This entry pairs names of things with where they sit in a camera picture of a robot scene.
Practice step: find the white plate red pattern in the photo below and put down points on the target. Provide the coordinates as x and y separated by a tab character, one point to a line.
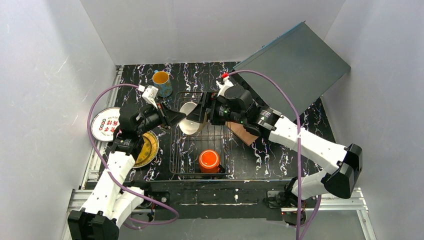
105	123

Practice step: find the blue butterfly mug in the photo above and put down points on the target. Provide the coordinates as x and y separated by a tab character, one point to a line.
161	80

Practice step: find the wooden base board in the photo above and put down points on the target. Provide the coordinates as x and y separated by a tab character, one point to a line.
239	130

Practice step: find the beige ceramic bowl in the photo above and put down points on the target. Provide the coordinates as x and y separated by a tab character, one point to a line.
187	126

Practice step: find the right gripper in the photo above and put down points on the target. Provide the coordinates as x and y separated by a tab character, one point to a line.
209	108

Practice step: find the orange ceramic mug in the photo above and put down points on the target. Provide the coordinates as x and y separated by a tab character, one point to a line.
210	162

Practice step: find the black wire dish rack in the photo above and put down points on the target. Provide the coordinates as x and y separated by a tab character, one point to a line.
186	149

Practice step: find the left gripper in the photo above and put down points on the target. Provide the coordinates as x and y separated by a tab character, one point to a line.
163	116

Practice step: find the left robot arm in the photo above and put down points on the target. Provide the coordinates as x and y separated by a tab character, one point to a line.
111	203

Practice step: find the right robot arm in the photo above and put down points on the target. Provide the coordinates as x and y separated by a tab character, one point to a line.
341	165

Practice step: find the yellow patterned plate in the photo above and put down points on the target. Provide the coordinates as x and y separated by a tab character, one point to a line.
149	150

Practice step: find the dark grey tilted panel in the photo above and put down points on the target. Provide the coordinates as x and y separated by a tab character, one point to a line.
299	62

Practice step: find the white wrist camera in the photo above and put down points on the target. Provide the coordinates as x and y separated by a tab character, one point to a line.
223	85
149	94

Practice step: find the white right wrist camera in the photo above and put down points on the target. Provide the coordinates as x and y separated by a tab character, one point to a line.
223	85

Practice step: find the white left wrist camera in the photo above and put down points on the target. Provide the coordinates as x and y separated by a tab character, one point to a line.
149	94

